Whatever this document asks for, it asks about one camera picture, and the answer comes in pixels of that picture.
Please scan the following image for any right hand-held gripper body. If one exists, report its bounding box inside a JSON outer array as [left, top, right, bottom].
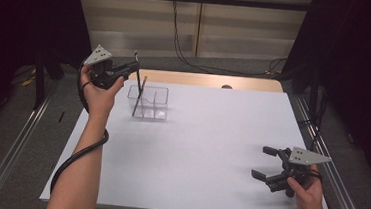
[[266, 144, 333, 201]]

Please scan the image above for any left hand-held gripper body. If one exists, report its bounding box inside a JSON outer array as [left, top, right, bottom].
[[80, 42, 129, 92]]

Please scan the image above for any black brush with silver ferrule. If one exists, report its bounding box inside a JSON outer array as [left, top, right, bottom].
[[131, 50, 146, 99]]

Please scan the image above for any black pencil with orange end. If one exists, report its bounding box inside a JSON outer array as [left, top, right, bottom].
[[131, 74, 149, 118]]

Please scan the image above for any clear plastic organizer box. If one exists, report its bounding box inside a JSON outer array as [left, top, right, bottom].
[[125, 84, 171, 122]]

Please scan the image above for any person's left hand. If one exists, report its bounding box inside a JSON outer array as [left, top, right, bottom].
[[76, 65, 126, 121]]

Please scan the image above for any person's right hand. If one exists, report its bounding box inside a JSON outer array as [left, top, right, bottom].
[[284, 166, 328, 209]]

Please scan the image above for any wooden table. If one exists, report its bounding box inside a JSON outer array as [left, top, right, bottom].
[[126, 67, 286, 94]]

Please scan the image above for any black metal stand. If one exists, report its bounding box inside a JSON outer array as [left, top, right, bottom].
[[307, 65, 323, 121], [31, 47, 50, 111]]

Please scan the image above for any white table mat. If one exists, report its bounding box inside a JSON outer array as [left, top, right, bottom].
[[38, 73, 343, 209]]

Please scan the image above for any black curtain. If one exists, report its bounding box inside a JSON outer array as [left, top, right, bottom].
[[272, 0, 371, 192], [0, 0, 100, 151]]

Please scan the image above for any right hand-held gripper cable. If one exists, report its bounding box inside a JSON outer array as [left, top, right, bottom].
[[306, 167, 324, 183]]

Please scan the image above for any hand-held gripper cable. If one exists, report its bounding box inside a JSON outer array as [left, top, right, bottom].
[[49, 59, 116, 199], [306, 167, 324, 183]]

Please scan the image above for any aluminium floor rail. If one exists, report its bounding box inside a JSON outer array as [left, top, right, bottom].
[[0, 79, 59, 209], [284, 92, 371, 209]]

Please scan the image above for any black wall cable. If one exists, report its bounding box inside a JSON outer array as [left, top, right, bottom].
[[166, 0, 293, 80]]

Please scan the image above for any yellow floor cable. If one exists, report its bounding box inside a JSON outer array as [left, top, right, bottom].
[[20, 68, 39, 89]]

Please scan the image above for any left hand-held gripper cable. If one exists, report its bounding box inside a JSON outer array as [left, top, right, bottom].
[[49, 59, 116, 199]]

